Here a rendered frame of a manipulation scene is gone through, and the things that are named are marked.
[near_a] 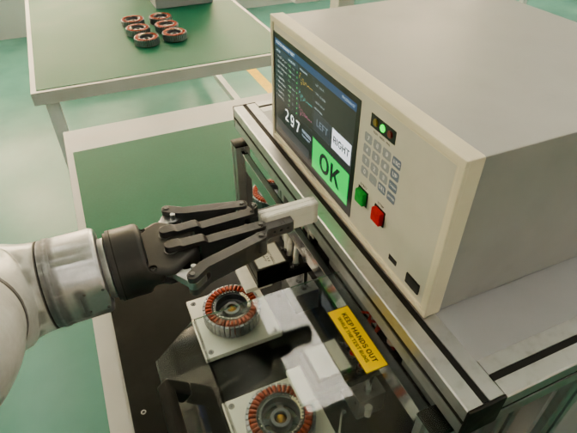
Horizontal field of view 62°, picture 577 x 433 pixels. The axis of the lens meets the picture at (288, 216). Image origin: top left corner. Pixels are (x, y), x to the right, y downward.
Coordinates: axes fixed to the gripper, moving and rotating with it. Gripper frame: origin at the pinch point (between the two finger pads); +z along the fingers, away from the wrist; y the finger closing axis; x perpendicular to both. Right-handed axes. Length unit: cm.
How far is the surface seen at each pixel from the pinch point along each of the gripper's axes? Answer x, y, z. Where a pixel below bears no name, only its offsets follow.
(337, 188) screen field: -2.8, -5.8, 9.9
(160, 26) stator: -39, -199, 22
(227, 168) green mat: -43, -76, 14
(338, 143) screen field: 3.9, -6.5, 9.9
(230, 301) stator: -37.3, -22.0, -2.7
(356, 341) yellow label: -11.8, 11.4, 3.7
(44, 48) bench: -43, -201, -30
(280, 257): -26.2, -19.0, 6.8
